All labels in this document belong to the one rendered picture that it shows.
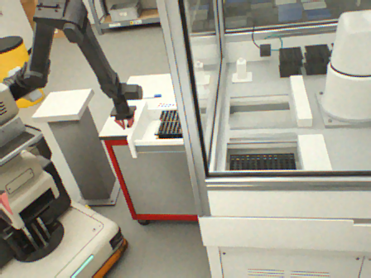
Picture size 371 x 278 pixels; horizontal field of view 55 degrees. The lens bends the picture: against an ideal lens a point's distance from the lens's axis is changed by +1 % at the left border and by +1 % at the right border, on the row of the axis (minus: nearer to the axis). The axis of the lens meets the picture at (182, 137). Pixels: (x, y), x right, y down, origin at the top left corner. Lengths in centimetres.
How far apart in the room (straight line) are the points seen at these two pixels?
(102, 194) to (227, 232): 155
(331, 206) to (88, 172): 171
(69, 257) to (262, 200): 124
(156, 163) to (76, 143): 61
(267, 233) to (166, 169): 91
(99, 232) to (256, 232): 111
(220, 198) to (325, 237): 33
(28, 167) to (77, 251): 59
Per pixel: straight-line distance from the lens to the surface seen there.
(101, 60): 123
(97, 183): 245
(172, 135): 148
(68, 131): 221
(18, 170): 158
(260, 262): 124
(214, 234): 111
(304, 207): 101
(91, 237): 200
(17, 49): 388
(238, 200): 99
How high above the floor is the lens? 175
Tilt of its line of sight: 37 degrees down
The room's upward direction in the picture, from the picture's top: 11 degrees counter-clockwise
